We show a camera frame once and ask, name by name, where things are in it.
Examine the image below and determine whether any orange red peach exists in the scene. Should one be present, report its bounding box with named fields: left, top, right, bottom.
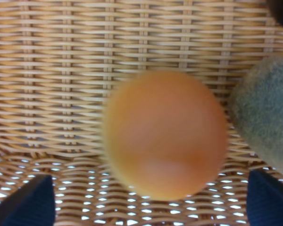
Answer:
left=102, top=71, right=227, bottom=201

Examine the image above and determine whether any brown kiwi fruit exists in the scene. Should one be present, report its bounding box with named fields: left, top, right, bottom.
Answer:
left=229, top=56, right=283, bottom=174

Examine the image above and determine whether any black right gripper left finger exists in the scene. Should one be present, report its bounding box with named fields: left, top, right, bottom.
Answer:
left=0, top=175, right=56, bottom=226

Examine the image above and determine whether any orange wicker basket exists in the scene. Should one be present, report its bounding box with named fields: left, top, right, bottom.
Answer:
left=0, top=0, right=283, bottom=226

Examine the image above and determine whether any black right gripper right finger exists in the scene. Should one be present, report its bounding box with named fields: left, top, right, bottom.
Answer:
left=246, top=170, right=283, bottom=226

